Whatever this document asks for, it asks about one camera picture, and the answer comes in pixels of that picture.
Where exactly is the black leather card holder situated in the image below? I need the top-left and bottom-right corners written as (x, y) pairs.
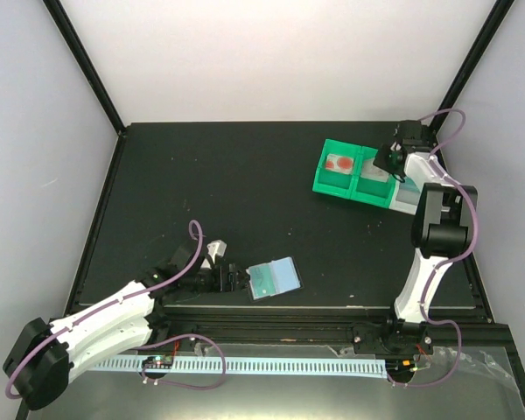
top-left (248, 256), bottom-right (303, 301)

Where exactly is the white card red pattern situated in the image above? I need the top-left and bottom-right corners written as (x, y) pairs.
top-left (360, 159), bottom-right (390, 183)

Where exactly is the teal AION VIP card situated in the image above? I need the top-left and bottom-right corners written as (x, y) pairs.
top-left (399, 178), bottom-right (420, 195)

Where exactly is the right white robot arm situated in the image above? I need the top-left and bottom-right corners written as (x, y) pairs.
top-left (352, 120), bottom-right (479, 355)

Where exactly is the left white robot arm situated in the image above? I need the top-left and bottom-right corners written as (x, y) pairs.
top-left (3, 241), bottom-right (249, 411)

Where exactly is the card with red circles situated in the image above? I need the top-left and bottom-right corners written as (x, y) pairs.
top-left (325, 153), bottom-right (354, 175)

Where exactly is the middle green bin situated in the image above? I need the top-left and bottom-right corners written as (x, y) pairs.
top-left (350, 146), bottom-right (395, 208)

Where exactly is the green bin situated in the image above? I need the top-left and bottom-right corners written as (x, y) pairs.
top-left (312, 139), bottom-right (363, 200)
top-left (350, 146), bottom-right (395, 208)

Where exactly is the white bin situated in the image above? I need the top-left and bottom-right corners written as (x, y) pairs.
top-left (388, 180), bottom-right (421, 215)

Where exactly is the left green bin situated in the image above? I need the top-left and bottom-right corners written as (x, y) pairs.
top-left (312, 139), bottom-right (363, 200)

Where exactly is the small circuit board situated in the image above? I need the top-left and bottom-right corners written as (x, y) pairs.
top-left (142, 355), bottom-right (174, 369)

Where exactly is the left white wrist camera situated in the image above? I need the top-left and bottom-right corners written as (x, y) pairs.
top-left (201, 240), bottom-right (227, 270)

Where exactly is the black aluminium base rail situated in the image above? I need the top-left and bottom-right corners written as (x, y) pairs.
top-left (146, 306), bottom-right (515, 356)

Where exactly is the purple cable loop left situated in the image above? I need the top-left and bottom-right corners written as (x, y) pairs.
top-left (129, 332), bottom-right (228, 389)

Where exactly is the purple cable loop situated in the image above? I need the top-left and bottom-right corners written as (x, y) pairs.
top-left (129, 332), bottom-right (228, 389)
top-left (387, 317), bottom-right (464, 389)

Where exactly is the white slotted cable duct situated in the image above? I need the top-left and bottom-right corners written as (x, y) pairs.
top-left (92, 354), bottom-right (387, 379)

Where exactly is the right black frame post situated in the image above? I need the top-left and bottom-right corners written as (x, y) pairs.
top-left (439, 0), bottom-right (515, 110)

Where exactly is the black frame post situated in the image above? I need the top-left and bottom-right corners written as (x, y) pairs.
top-left (439, 0), bottom-right (515, 110)
top-left (43, 0), bottom-right (126, 136)

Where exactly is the purple cable loop right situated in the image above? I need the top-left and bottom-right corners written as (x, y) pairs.
top-left (387, 317), bottom-right (464, 389)

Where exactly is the left black frame post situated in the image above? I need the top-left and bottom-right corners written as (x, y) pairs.
top-left (43, 0), bottom-right (126, 136)

